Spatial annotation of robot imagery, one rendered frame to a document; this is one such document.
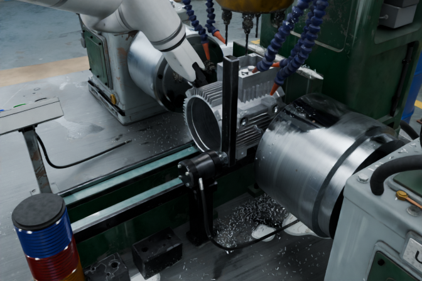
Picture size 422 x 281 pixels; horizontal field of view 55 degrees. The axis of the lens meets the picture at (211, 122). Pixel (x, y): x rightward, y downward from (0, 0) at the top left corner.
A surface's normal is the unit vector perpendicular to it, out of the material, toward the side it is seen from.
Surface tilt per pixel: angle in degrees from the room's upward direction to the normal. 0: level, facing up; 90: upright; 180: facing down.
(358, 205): 90
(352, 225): 90
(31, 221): 0
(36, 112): 58
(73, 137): 0
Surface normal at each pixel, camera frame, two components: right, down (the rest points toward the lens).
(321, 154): -0.56, -0.40
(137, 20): -0.34, 0.81
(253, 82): 0.58, 0.43
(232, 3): -0.56, 0.44
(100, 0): 0.69, 0.67
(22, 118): 0.49, -0.08
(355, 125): -0.03, -0.83
